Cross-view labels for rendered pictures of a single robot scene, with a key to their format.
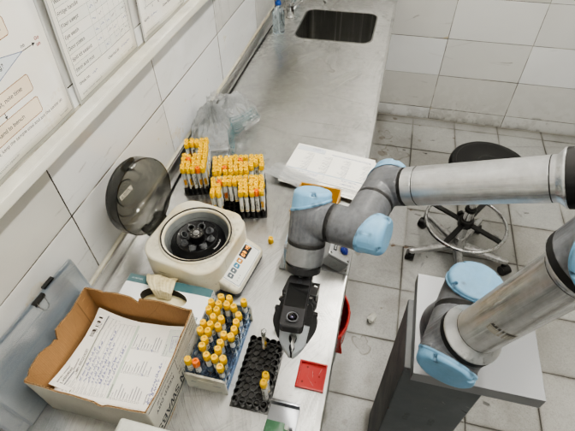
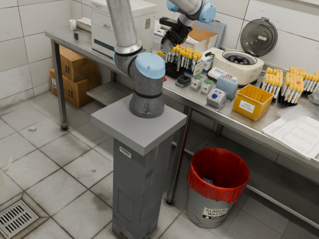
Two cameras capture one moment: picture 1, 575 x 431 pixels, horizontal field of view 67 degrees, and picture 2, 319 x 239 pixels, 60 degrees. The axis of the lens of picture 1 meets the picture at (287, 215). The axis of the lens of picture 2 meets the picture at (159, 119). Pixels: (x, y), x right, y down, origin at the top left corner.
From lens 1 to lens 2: 1.63 m
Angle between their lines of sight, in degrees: 76
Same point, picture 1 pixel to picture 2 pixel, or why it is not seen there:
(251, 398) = not seen: hidden behind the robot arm
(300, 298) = (170, 20)
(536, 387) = (98, 115)
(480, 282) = (148, 58)
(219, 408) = not seen: hidden behind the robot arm
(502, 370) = (114, 111)
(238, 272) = (217, 72)
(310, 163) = (309, 126)
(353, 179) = (288, 137)
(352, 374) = (183, 232)
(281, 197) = (275, 107)
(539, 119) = not seen: outside the picture
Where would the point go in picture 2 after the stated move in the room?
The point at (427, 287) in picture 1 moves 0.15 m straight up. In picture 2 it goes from (175, 114) to (181, 83)
